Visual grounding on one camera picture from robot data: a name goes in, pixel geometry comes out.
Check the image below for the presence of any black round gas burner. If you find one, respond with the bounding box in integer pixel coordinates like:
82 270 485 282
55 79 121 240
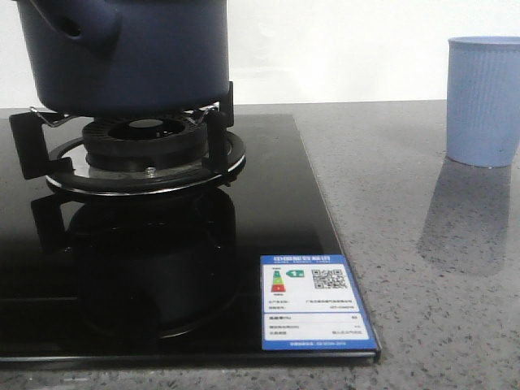
82 115 207 171

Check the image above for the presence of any dark blue cooking pot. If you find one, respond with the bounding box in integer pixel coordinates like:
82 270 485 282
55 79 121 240
17 1 229 117

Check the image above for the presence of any blue energy label sticker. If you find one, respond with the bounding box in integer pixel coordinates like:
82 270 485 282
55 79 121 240
260 254 379 352

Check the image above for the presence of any black pot support grate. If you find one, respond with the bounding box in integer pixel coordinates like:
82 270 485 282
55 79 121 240
9 90 245 197

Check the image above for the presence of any black glass gas stove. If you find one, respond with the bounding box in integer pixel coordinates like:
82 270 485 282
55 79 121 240
1 114 381 368

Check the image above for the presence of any light blue ribbed cup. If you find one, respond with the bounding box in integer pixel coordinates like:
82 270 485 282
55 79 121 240
447 36 519 167

